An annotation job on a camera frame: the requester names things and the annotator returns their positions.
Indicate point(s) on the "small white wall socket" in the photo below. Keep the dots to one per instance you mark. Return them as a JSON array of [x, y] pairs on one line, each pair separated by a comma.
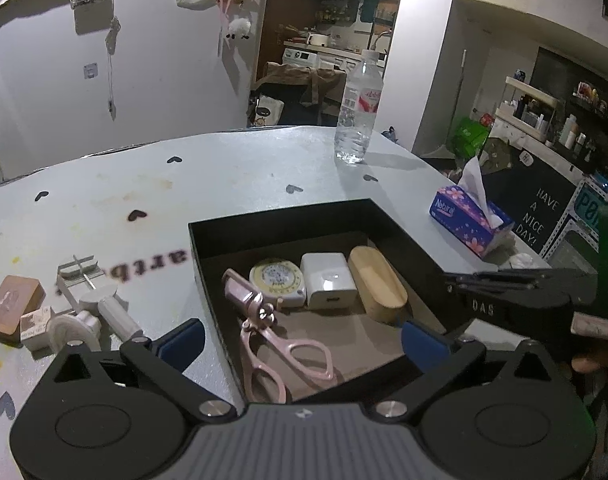
[[90, 70]]

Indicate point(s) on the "person's right hand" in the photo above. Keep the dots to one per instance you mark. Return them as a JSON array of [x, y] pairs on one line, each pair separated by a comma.
[[591, 322]]

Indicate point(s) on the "black letter board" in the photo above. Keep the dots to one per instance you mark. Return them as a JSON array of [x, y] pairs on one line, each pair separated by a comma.
[[534, 200]]

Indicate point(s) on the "white crumpled paper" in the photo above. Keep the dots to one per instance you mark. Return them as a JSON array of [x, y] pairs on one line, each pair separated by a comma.
[[521, 260]]

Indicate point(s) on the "white washing machine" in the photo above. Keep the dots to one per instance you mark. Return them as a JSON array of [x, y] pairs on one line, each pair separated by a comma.
[[301, 57]]

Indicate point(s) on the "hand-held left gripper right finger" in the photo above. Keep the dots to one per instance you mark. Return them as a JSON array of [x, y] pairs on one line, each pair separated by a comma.
[[424, 346]]

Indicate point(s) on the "green bag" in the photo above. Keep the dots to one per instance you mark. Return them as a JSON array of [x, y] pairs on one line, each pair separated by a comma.
[[466, 135]]

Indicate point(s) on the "black box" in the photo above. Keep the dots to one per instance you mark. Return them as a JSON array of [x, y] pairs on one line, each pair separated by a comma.
[[284, 230]]

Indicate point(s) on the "pink hanging ribbons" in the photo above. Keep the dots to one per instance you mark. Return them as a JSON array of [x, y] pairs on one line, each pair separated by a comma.
[[228, 0]]

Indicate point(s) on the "white plastic printed part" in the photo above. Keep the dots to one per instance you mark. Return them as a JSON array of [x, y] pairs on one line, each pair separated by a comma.
[[116, 317]]

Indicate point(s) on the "pink folding scissors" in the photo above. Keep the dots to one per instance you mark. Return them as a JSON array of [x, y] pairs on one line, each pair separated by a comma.
[[236, 286]]

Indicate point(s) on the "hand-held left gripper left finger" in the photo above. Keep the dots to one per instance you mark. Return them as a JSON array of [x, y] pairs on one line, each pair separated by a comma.
[[183, 344]]

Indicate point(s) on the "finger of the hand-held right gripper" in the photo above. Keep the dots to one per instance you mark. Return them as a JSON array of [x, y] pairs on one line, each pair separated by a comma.
[[484, 285], [514, 273]]

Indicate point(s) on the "small white box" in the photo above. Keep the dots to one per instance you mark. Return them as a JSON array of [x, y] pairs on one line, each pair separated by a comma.
[[33, 330]]

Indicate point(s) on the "white sheep plush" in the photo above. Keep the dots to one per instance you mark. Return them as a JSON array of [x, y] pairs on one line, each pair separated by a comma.
[[238, 28]]

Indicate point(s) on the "white charger plug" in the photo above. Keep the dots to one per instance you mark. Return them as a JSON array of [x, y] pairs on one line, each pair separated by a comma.
[[329, 280]]

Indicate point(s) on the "oval wooden box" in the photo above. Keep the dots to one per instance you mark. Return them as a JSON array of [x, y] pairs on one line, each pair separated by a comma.
[[379, 285]]

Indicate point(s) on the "chair with brown cloth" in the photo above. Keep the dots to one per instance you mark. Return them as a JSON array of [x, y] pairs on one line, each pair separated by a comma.
[[294, 80]]

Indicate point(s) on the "brown rectangular block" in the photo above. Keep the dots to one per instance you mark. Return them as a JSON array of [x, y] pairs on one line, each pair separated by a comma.
[[11, 305]]

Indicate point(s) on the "purple floral tissue pack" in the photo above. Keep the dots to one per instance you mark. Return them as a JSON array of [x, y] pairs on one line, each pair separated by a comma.
[[464, 220]]

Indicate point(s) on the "white shelf rack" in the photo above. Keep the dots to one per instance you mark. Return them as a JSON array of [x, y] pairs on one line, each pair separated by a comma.
[[531, 110]]

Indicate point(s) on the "round yellow tape measure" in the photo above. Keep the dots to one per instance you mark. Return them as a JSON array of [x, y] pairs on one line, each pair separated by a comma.
[[276, 277]]

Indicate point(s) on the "clear water bottle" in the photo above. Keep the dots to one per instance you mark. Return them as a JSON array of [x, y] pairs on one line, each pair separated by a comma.
[[356, 110]]

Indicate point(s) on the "teal printed sign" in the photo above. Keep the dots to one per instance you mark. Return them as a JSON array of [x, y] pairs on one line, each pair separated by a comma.
[[589, 207]]

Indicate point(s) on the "white round reel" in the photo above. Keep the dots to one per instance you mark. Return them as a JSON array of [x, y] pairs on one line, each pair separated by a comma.
[[71, 332]]

